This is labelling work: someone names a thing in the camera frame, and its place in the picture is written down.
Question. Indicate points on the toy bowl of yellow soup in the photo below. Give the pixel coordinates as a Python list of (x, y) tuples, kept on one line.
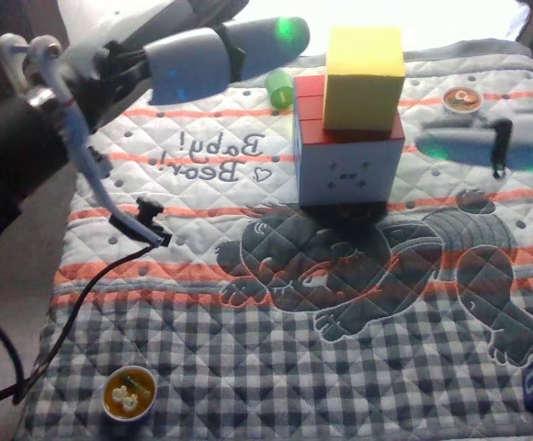
[(128, 395)]

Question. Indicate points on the Rubik's cube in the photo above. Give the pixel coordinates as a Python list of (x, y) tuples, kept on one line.
[(344, 174)]

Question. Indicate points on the green toy cylinder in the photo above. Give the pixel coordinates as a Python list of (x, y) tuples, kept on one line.
[(279, 92)]

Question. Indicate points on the yellow cube block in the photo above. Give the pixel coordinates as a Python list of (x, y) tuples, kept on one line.
[(363, 92)]

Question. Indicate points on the toy bowl of red soup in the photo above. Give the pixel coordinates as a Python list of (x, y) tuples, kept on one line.
[(461, 98)]

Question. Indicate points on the grey quilt with printed bear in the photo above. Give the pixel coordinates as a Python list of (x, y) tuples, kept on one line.
[(248, 367)]

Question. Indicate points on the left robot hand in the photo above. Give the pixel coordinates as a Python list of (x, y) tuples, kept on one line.
[(188, 59)]

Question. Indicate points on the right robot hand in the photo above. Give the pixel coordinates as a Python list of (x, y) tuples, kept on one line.
[(459, 142)]

